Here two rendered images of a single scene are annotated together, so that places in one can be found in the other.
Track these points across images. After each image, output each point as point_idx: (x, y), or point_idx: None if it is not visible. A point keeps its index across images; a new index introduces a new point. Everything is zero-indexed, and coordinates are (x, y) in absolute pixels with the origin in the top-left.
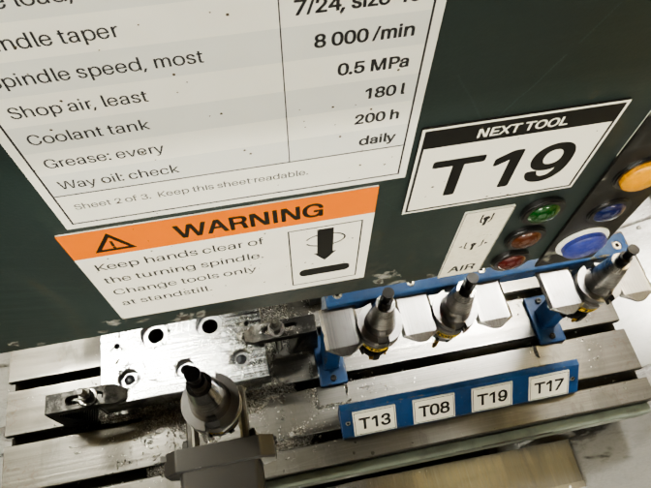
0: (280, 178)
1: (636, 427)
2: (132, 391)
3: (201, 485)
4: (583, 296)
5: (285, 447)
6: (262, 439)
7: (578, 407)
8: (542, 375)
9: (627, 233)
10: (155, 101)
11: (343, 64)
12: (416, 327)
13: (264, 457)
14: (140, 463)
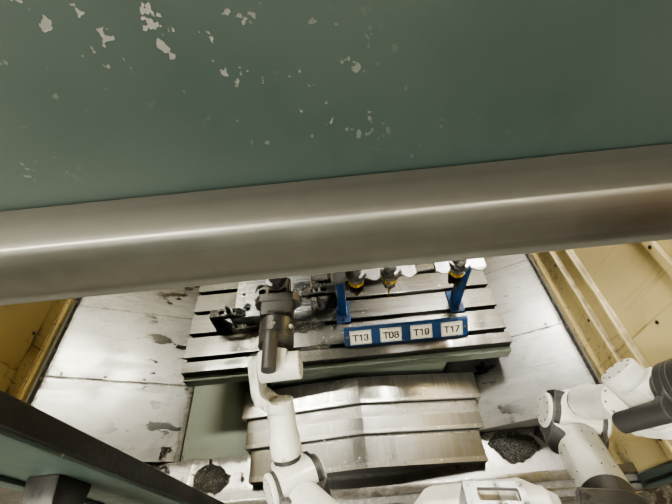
0: None
1: (510, 366)
2: (248, 312)
3: (268, 306)
4: (451, 266)
5: (316, 349)
6: (294, 293)
7: (469, 342)
8: (447, 322)
9: (510, 269)
10: None
11: None
12: (371, 274)
13: (294, 300)
14: (248, 349)
